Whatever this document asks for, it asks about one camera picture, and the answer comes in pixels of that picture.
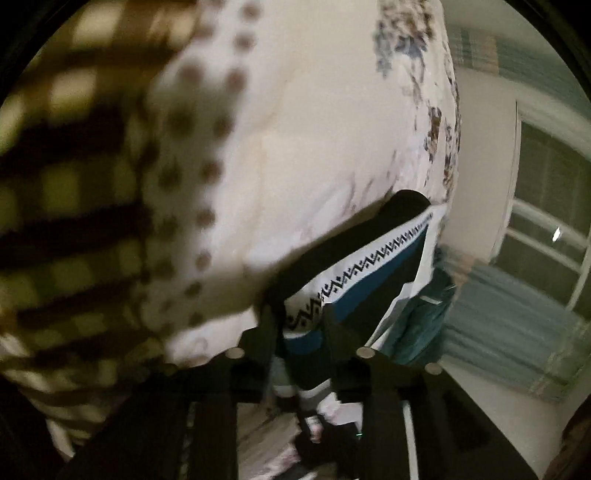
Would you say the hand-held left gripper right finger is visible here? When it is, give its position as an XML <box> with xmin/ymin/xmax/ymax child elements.
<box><xmin>322</xmin><ymin>310</ymin><xmax>539</xmax><ymax>480</ymax></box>

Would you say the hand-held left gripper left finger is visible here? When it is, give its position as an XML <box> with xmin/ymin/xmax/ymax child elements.
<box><xmin>55</xmin><ymin>305</ymin><xmax>282</xmax><ymax>480</ymax></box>

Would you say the striped knit sweater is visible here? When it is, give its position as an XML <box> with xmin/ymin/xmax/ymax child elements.
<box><xmin>245</xmin><ymin>189</ymin><xmax>450</xmax><ymax>462</ymax></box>

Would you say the teal jacket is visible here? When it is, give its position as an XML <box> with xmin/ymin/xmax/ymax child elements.
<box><xmin>382</xmin><ymin>258</ymin><xmax>459</xmax><ymax>366</ymax></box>

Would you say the blue curtain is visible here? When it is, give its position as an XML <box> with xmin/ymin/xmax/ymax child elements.
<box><xmin>438</xmin><ymin>263</ymin><xmax>591</xmax><ymax>407</ymax></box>

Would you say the floral bed blanket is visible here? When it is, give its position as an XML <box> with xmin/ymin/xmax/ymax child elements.
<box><xmin>0</xmin><ymin>0</ymin><xmax>463</xmax><ymax>480</ymax></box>

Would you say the window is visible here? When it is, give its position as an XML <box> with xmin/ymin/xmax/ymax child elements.
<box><xmin>489</xmin><ymin>111</ymin><xmax>591</xmax><ymax>320</ymax></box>

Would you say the striped curtain valance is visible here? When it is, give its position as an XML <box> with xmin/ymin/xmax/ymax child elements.
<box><xmin>447</xmin><ymin>23</ymin><xmax>580</xmax><ymax>104</ymax></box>

